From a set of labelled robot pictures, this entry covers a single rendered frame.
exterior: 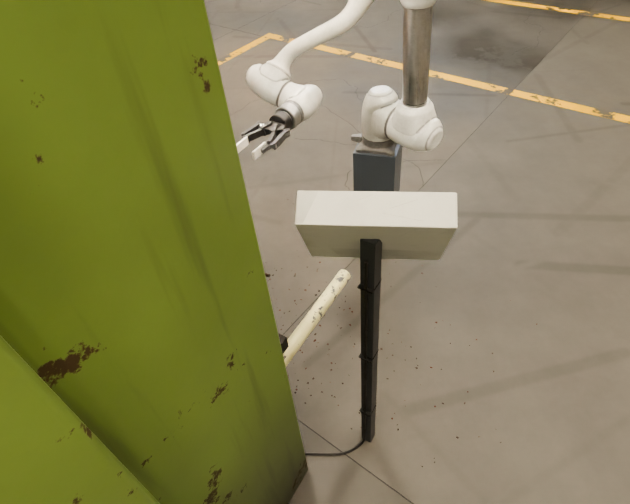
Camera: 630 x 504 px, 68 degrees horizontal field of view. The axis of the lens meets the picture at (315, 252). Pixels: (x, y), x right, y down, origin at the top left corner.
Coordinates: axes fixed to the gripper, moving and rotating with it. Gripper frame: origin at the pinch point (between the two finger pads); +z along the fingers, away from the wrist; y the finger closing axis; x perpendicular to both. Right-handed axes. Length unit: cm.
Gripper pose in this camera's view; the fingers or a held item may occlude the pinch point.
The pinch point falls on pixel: (249, 149)
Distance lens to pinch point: 158.2
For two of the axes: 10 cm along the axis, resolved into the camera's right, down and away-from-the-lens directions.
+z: -5.2, 6.3, -5.7
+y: -8.5, -3.3, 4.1
